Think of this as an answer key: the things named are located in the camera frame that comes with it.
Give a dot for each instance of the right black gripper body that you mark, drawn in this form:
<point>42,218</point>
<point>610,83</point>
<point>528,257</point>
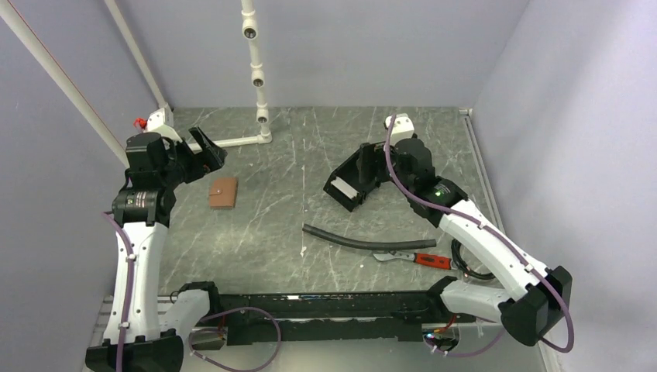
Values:
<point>402,177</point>

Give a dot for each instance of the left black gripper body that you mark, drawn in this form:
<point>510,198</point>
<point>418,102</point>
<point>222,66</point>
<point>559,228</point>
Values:
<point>184,166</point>

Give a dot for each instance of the brown leather card holder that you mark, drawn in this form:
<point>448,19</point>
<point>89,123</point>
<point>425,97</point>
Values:
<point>223,193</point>

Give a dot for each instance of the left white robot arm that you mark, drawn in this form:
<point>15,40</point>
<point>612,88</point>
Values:
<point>136,338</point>

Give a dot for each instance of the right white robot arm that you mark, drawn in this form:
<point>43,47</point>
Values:
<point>533,298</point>

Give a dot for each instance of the black plastic card tray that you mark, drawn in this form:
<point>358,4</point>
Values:
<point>353,180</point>

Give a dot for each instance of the white cards in tray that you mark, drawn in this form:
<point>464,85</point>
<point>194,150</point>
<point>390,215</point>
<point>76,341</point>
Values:
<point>345,188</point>

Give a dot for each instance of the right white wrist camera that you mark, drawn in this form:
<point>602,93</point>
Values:
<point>403,128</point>

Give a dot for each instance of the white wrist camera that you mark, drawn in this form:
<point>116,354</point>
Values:
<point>161,121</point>
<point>403,128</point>

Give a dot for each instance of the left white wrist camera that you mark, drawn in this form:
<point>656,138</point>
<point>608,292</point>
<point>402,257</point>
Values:
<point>161,121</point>

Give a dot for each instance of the aluminium frame rail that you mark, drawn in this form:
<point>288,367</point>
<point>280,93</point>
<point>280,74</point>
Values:
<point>495,218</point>

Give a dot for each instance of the red handled pruning shears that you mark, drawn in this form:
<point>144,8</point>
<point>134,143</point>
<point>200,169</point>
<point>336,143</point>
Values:
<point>424,259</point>

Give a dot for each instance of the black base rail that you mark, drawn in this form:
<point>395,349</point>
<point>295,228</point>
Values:
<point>262,318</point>

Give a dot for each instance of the white pvc pipe frame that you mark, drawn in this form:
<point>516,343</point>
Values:
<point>72,75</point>

